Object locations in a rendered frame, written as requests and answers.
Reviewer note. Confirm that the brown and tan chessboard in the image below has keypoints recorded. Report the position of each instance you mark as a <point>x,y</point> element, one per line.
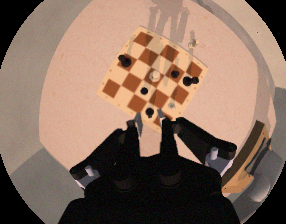
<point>149,51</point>

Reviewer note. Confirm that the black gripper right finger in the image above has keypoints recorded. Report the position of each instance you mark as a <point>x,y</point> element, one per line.
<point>209,150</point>

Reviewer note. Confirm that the white chess king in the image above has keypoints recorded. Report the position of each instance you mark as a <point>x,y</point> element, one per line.
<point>154,76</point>

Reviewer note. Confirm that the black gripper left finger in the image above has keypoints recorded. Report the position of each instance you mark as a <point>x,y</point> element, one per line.
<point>103,158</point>

